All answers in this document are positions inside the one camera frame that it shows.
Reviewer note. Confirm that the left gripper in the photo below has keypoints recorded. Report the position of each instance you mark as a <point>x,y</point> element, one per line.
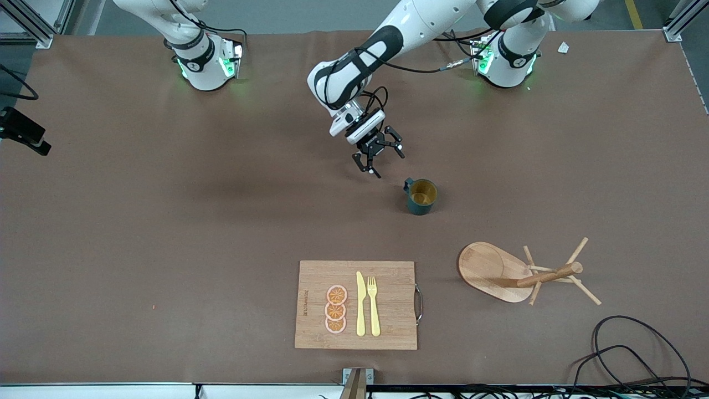
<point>375,145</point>

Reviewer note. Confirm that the yellow plastic fork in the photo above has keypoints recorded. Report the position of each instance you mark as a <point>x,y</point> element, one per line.
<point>374,313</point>

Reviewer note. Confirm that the aluminium frame profile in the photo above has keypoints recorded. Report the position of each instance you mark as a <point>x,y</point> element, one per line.
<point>678,27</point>
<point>33,30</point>

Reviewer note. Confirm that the yellow plastic knife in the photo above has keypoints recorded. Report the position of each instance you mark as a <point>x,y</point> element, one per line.
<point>361,310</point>

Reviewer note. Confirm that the bamboo cutting board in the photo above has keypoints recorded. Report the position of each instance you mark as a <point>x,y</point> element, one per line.
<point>388,310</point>

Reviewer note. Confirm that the metal table bracket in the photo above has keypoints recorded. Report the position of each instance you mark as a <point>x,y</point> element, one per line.
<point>370,376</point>

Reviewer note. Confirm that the brown table cover mat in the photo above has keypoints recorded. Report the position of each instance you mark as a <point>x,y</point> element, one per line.
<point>221,221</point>

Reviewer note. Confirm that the brown wooden bar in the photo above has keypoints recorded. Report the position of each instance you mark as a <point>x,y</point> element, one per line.
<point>354,388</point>

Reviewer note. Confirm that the white paper scrap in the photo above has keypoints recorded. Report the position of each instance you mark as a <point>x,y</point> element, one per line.
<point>563,47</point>

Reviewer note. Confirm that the wooden cup rack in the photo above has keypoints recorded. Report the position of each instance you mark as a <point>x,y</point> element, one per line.
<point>487,271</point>

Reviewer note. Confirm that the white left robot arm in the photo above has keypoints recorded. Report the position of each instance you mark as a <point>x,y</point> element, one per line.
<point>421,22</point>

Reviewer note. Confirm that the dark green cup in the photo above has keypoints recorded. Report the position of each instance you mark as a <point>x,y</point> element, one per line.
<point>422,197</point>

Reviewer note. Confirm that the orange slice toy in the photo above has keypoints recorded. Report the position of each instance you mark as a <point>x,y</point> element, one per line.
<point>335,326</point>
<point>337,295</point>
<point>335,312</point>

